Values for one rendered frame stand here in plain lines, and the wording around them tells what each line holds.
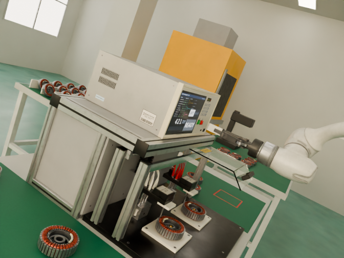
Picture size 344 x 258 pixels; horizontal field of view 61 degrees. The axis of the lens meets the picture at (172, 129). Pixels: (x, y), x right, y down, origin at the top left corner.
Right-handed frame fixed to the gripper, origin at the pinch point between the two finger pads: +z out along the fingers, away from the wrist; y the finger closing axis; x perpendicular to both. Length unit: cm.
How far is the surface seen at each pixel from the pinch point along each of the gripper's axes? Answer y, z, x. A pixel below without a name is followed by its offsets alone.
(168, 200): -21.6, -0.3, -28.8
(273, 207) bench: 140, -34, -59
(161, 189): -21.8, 3.8, -26.2
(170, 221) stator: -17.7, -3.2, -37.4
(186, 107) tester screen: -18.5, 8.2, 5.5
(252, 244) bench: 140, -33, -98
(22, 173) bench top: -39, 55, -44
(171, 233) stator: -25.2, -7.5, -37.2
